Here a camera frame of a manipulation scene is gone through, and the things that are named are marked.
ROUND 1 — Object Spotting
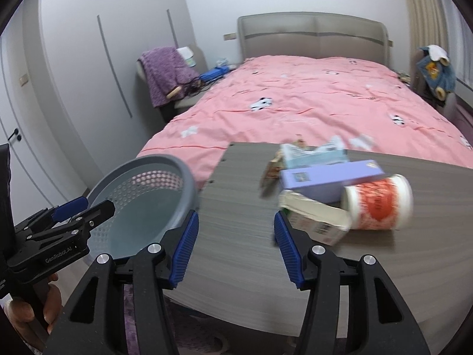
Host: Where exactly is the torn green white carton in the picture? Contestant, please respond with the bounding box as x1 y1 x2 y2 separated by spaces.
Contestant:
279 190 352 246

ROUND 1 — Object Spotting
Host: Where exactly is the red patterned paper cup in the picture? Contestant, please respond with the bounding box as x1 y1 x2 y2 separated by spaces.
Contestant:
341 174 414 231

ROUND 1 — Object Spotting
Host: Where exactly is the purple rectangular box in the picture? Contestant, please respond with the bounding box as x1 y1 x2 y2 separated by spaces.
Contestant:
280 159 385 204

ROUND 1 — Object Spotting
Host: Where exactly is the brown snack wrapper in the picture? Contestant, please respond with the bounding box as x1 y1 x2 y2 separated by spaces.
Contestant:
259 144 286 191

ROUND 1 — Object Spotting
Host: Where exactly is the light blue tissue packet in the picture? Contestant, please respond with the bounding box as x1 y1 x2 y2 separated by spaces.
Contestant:
280 135 349 169

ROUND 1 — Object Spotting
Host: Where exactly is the grey perforated trash basket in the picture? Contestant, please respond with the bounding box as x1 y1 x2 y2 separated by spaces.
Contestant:
84 155 199 264

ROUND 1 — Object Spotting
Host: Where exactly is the person's left hand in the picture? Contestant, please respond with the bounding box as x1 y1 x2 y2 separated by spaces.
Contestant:
3 272 62 346

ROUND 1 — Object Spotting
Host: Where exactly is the purple floor rug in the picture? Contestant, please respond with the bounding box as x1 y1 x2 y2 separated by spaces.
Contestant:
123 283 237 355

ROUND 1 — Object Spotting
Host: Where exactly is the grey bedside chair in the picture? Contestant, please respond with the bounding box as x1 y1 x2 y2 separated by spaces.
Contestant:
135 46 209 114

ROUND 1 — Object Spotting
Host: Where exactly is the grey wooden board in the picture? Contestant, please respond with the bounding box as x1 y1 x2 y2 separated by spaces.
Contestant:
163 141 473 355

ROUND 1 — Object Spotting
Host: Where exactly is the purple knitted blanket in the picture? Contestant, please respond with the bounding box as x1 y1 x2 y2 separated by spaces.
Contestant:
138 46 200 108

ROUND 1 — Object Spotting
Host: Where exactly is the white jar on chair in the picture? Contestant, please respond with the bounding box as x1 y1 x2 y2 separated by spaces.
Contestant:
177 46 196 67

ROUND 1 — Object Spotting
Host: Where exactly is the blue device on nightstand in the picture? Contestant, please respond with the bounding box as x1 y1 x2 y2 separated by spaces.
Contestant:
200 66 234 83

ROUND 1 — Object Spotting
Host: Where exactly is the white wardrobe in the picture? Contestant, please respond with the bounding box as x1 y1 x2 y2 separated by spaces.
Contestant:
22 0 195 188

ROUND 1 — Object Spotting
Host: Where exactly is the pink bed cover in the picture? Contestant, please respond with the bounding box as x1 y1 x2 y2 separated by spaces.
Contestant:
141 55 472 186

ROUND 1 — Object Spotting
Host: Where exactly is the right bedside chair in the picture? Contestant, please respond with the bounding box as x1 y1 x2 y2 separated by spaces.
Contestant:
411 47 459 120

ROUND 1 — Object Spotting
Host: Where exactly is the blue denim jacket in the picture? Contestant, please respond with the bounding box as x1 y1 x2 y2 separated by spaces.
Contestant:
416 44 456 102

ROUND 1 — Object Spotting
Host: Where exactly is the grey upholstered headboard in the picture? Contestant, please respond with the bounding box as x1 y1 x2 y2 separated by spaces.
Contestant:
237 12 390 67

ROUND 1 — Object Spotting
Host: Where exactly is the beige curtain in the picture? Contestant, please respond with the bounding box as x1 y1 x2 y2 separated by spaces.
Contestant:
400 0 454 82

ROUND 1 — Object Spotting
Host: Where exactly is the white door with handle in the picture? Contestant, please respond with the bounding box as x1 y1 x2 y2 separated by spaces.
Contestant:
0 36 67 215

